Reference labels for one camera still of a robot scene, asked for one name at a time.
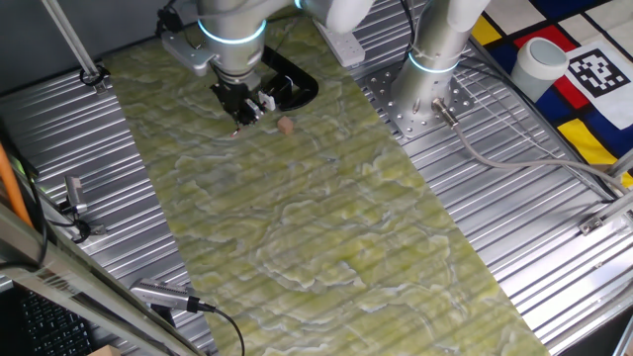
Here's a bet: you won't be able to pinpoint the black cable bundle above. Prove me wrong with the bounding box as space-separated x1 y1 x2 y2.
0 123 51 272

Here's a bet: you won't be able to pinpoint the red pencil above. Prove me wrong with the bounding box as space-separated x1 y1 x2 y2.
229 111 268 139

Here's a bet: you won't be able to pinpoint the grey white cylindrical cup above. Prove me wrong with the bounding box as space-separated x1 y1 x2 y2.
510 37 571 104

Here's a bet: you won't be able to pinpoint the aluminium frame corner bracket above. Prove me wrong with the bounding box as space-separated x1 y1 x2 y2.
577 147 633 237

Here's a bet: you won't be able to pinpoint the silver ribbed camera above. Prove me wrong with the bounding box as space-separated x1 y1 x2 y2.
129 277 218 314

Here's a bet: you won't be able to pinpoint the white power strip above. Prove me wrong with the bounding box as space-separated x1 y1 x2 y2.
316 20 367 69

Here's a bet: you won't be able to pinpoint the grey cable with metal connector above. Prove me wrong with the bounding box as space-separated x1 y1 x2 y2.
430 97 630 195

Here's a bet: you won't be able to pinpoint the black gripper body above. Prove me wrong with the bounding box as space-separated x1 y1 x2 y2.
210 80 264 124

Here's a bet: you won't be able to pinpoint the slanted aluminium pole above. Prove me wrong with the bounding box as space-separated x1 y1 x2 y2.
40 0 111 96

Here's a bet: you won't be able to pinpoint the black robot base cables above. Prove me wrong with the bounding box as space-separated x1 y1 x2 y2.
398 0 422 63

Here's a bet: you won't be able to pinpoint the aluminium frame beam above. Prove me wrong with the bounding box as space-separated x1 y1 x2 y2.
0 202 208 356

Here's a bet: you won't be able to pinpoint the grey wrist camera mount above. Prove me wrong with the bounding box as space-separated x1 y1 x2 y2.
156 5 220 78

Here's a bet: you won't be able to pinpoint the green marble patterned mat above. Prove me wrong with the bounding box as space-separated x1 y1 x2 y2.
101 7 553 356

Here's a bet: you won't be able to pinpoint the orange cable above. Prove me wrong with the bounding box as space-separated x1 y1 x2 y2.
0 141 35 229

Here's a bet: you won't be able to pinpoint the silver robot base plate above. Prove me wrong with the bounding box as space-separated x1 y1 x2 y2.
363 61 476 140

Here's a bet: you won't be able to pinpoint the black keyboard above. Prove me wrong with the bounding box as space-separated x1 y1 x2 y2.
18 289 96 356

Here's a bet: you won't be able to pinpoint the black camera cable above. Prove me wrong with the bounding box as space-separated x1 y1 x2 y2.
211 305 247 356

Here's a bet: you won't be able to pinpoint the black white pencil sharpener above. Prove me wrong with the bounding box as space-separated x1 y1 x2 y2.
257 73 294 113

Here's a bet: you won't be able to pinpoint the white printed marker sheet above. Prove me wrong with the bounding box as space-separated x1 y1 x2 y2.
563 40 633 131

